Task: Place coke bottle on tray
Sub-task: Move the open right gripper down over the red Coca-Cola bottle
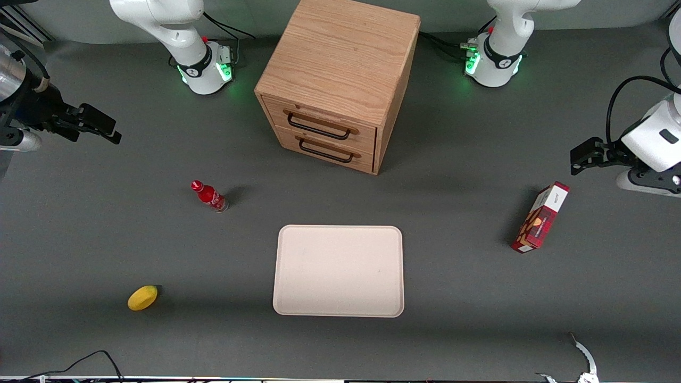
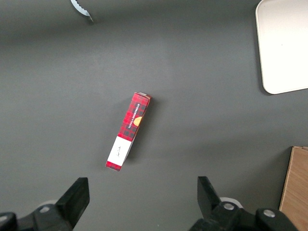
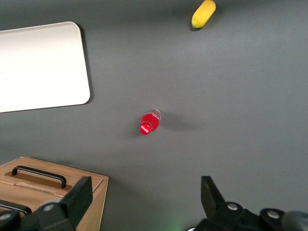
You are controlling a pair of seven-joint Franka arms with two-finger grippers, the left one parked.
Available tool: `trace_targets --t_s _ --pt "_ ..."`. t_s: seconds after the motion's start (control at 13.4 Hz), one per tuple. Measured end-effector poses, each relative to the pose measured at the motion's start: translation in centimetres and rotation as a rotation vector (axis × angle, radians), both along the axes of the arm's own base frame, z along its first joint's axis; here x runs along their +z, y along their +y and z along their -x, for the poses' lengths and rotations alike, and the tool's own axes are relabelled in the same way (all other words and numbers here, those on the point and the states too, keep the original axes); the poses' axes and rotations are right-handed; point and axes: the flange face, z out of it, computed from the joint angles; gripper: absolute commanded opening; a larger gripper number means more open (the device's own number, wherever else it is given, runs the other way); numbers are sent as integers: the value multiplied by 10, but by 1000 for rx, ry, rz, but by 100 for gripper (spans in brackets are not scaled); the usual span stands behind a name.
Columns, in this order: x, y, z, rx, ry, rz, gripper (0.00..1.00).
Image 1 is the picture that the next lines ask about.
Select beige rectangular tray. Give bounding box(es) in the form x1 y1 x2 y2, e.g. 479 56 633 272
272 224 405 318

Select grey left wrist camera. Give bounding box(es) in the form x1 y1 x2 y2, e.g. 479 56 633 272
616 166 681 198

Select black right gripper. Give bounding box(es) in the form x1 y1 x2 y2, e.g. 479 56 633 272
10 84 122 145

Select thin black cable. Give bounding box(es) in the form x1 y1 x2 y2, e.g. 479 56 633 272
16 350 124 382

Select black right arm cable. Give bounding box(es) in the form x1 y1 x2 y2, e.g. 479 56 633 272
0 27 51 88

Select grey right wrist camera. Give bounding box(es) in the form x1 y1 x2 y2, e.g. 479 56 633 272
0 128 43 153

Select black arm base cables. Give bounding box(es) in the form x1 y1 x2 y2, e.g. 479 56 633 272
203 12 256 67
419 16 498 60

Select wooden drawer with black handle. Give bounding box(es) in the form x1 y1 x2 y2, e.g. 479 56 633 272
262 96 379 155
273 126 376 174

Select red coke bottle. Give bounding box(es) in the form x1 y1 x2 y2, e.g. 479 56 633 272
191 180 229 213

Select wooden drawer cabinet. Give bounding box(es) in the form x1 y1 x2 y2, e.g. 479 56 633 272
254 0 421 176

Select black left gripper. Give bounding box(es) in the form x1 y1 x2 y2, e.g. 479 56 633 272
570 137 635 176

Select yellow mango fruit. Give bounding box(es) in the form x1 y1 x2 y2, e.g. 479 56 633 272
127 285 159 312

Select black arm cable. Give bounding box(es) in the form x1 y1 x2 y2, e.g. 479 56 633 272
0 27 51 88
606 47 681 145

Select aluminium frame rail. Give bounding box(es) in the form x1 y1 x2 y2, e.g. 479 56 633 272
0 4 55 43

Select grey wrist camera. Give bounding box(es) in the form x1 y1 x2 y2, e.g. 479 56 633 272
616 166 681 198
0 128 43 153

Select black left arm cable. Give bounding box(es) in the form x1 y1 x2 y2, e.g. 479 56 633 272
606 47 681 145

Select black right arm base cables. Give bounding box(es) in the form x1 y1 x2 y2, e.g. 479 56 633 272
203 12 256 67

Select silver metal clamp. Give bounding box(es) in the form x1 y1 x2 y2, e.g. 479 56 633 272
535 332 600 383

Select black left arm base cables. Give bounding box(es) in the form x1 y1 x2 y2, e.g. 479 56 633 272
419 16 498 60

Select red cookie box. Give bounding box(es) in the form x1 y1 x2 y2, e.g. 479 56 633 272
511 181 570 254

